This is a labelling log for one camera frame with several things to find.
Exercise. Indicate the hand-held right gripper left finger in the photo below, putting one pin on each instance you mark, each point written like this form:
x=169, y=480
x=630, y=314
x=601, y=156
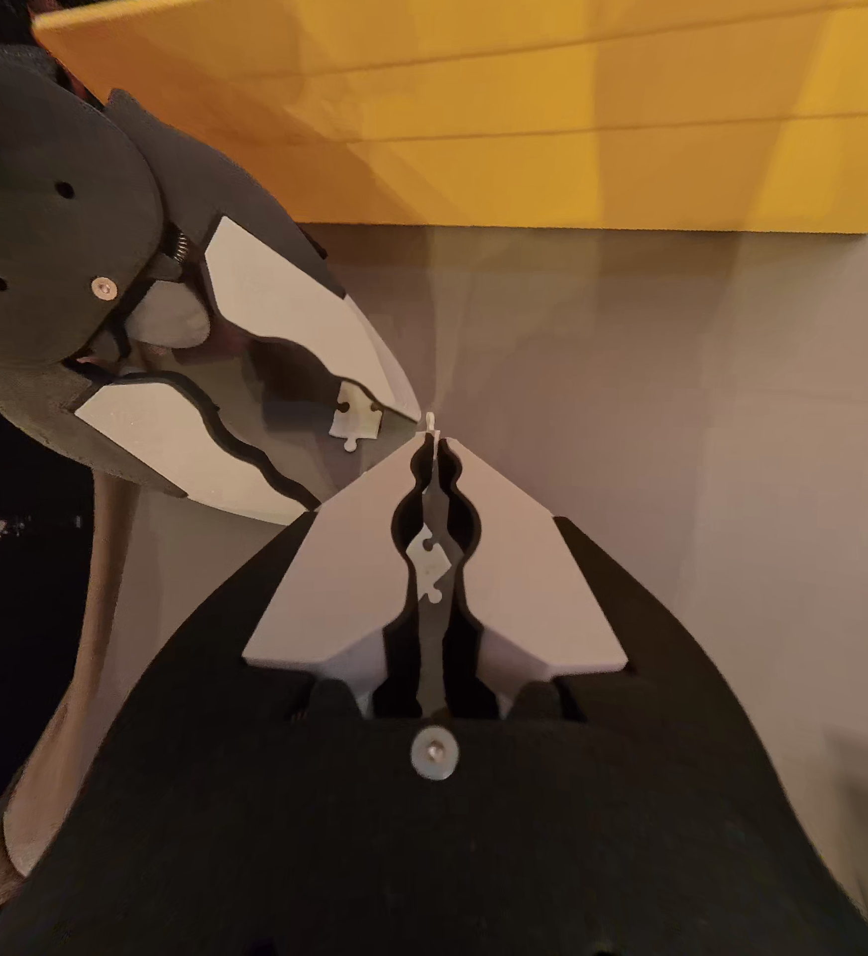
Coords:
x=337, y=582

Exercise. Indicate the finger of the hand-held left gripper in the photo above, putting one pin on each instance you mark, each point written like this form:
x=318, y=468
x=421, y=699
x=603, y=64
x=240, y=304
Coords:
x=292, y=299
x=165, y=441

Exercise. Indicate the yellow plastic bin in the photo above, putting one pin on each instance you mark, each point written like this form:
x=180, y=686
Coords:
x=479, y=112

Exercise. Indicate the white puzzle piece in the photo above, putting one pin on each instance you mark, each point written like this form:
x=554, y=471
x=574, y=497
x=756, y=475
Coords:
x=428, y=560
x=356, y=418

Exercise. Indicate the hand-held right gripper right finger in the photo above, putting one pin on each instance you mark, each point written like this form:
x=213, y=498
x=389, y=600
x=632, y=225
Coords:
x=538, y=582

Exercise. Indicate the person's beige trousers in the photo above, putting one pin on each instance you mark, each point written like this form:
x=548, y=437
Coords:
x=38, y=821

